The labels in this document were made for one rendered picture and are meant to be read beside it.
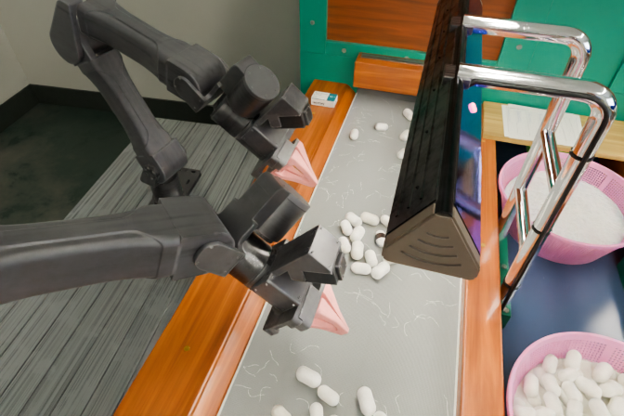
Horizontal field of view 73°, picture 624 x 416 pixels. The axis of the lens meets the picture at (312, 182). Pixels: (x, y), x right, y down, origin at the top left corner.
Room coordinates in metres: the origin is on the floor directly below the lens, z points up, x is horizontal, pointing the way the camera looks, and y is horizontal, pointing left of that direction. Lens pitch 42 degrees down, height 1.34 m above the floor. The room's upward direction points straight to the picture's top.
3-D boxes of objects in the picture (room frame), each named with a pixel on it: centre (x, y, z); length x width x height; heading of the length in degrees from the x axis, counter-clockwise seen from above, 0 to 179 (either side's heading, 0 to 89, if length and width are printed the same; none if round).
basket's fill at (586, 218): (0.60, -0.50, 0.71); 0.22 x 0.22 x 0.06
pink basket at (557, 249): (0.60, -0.50, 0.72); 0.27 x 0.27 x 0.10
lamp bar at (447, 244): (0.51, -0.19, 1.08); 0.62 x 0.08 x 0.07; 163
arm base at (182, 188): (0.68, 0.32, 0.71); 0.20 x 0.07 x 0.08; 168
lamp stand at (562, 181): (0.49, -0.26, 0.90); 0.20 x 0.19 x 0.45; 163
